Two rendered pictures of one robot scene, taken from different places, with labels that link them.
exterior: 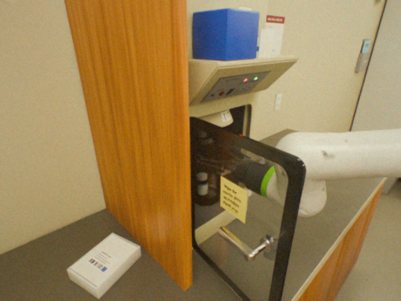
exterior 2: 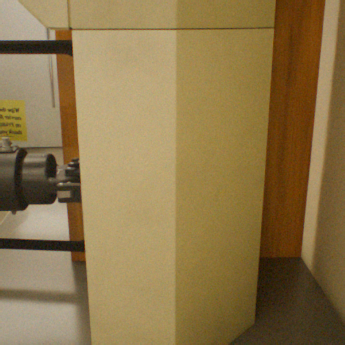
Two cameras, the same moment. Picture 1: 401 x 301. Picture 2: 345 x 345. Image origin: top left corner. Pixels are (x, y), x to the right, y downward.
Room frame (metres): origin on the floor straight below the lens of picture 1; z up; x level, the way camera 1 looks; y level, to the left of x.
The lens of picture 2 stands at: (1.20, -0.50, 1.42)
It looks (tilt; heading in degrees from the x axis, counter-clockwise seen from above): 18 degrees down; 131
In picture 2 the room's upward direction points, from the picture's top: straight up
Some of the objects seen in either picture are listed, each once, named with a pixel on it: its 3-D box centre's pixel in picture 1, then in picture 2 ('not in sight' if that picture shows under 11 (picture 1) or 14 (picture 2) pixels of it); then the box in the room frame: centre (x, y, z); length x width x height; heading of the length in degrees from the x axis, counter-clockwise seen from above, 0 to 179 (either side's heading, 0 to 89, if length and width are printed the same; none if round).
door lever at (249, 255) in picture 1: (242, 239); not in sight; (0.36, -0.08, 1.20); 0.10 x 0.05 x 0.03; 37
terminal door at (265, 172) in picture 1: (228, 217); (16, 151); (0.43, -0.06, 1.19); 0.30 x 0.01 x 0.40; 37
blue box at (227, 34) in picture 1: (225, 36); not in sight; (0.58, -0.05, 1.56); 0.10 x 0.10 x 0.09; 43
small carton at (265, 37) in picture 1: (258, 43); not in sight; (0.66, -0.14, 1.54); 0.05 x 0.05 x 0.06; 40
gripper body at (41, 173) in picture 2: not in sight; (58, 178); (0.65, -0.12, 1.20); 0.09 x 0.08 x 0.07; 43
